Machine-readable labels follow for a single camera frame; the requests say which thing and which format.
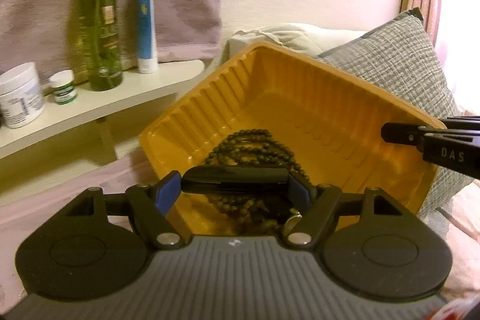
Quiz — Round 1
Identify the white wall shelf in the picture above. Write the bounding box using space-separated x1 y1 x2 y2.
0 59 205 166

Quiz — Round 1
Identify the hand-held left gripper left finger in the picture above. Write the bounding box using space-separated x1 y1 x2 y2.
65 170 188 249

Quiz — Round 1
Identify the long brown bead necklace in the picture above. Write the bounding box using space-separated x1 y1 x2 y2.
204 129 312 193

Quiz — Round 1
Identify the pile of dark bead necklaces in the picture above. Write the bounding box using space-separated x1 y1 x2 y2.
208 193 289 235

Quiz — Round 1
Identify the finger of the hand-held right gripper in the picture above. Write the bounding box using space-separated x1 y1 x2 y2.
380 122 480 179
427 115 480 135

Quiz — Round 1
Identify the grey woven pillow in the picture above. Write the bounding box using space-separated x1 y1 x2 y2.
314 7 475 220

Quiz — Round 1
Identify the small green label jar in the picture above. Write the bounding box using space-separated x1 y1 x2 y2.
50 70 79 105

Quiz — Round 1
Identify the white crumpled cloth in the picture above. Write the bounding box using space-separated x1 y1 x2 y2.
226 23 367 57

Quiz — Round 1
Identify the pink blanket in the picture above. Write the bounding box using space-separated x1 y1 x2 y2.
0 155 158 306

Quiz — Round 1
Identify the green spray bottle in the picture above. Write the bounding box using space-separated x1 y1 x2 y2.
76 0 125 92

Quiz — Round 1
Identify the white cream jar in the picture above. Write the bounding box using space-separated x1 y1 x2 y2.
0 62 46 129

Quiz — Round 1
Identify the yellow plastic tray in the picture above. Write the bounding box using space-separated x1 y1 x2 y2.
139 40 449 237

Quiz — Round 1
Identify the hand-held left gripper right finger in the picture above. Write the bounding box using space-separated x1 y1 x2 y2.
287 170 407 247

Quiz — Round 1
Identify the blue and white tube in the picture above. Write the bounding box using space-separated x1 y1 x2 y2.
135 0 158 75

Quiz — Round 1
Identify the black oblong case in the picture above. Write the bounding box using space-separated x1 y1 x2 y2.
181 166 292 194

